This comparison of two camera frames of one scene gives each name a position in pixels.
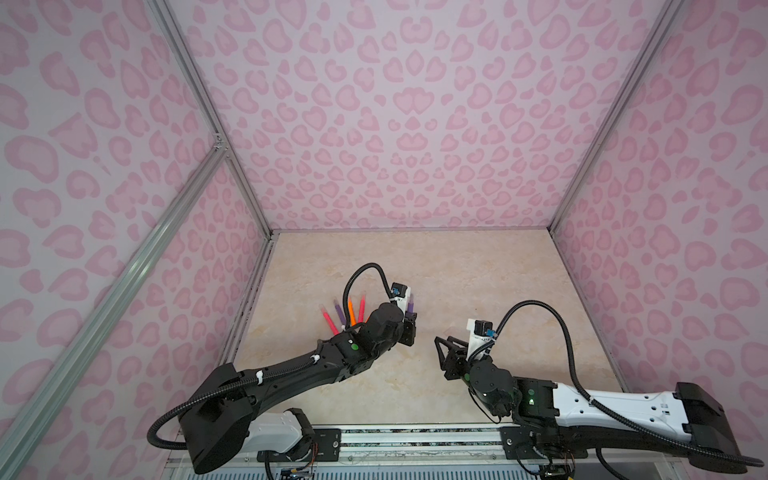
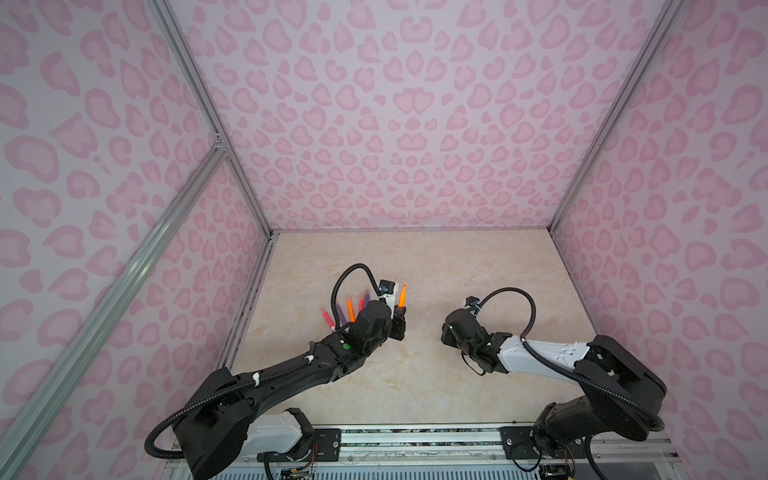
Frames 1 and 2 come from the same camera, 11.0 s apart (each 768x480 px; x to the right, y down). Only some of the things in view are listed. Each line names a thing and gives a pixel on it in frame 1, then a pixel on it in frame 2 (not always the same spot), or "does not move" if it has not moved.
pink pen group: (361, 318) does not move
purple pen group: (338, 309) does not move
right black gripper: (454, 358) to (446, 334)
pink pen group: (330, 321) does not move
